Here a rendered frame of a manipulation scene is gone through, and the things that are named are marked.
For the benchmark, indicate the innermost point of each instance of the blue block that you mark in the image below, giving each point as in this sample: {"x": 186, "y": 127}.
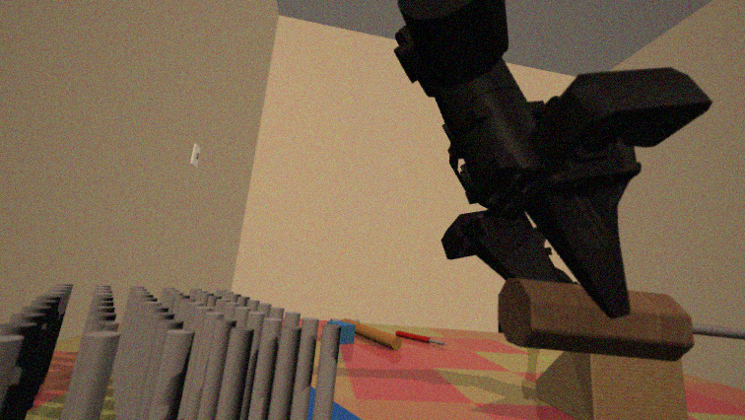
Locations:
{"x": 347, "y": 331}

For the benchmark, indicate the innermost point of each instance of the red-handled screwdriver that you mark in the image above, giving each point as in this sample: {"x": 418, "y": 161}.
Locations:
{"x": 418, "y": 337}

